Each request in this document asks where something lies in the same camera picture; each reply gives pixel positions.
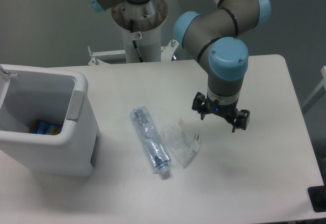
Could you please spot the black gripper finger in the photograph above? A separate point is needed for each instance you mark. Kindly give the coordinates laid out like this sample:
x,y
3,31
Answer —
x,y
200,105
239,119

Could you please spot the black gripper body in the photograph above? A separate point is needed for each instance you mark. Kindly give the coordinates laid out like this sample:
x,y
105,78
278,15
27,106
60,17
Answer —
x,y
224,107

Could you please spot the crushed clear plastic bottle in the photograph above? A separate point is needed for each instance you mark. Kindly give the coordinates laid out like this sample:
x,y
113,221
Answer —
x,y
154,148

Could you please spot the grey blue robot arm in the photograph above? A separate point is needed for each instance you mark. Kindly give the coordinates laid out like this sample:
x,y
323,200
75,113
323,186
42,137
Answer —
x,y
212,40

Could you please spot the white trash can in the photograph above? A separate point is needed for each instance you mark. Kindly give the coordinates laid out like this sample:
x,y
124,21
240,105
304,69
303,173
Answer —
x,y
30,93

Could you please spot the white furniture at right edge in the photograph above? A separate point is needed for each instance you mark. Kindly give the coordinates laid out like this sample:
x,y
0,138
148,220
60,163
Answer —
x,y
315,95

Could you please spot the blue yellow package in bin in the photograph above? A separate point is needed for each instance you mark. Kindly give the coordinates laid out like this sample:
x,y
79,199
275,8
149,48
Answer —
x,y
45,127

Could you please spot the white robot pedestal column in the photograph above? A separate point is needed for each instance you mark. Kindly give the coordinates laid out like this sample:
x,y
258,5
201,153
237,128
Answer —
x,y
141,25

